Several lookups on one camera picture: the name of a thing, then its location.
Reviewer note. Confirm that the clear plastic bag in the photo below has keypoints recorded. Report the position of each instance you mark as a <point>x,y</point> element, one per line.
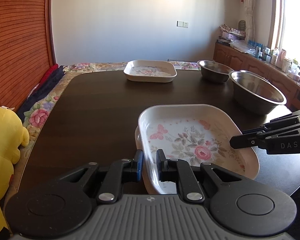
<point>242,46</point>

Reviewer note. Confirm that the patterned curtain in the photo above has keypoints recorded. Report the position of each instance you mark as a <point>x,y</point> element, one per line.
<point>249,6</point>

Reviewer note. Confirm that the white wall switch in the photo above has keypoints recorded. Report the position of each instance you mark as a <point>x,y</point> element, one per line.
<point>182,24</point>

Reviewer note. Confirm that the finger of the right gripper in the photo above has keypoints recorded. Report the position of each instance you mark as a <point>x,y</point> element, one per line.
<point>255,139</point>
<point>262,127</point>

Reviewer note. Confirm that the wooden slatted wardrobe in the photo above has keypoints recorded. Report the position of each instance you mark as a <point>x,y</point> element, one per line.
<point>26,48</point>

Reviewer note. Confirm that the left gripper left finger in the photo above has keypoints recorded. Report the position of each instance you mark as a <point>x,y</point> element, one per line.
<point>118,173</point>

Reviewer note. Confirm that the yellow plush toy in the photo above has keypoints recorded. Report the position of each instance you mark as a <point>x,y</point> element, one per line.
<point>12,135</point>

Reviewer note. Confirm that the red folded cloth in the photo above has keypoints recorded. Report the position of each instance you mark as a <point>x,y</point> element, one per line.
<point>48,73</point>

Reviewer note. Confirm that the large stainless steel bowl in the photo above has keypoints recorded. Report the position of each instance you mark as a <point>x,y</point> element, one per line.
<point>255,93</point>

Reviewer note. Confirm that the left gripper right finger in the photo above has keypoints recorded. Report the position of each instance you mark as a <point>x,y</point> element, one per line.
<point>181,173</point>

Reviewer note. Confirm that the floral square plate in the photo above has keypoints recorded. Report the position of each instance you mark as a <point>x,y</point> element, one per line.
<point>150,71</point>
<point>196,133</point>

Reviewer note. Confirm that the floral storage box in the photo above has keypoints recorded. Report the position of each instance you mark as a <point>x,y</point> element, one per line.
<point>231,33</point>

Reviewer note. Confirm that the small stainless steel bowl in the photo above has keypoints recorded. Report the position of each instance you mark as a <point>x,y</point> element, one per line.
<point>213,71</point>

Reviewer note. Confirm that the wooden sideboard cabinet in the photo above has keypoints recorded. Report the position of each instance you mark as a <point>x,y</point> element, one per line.
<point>239,61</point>

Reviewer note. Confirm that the floral bed blanket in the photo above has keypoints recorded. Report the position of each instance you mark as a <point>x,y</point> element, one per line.
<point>91,115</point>

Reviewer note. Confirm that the pink bottle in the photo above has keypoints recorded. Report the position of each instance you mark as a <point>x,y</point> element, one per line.
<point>281,58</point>

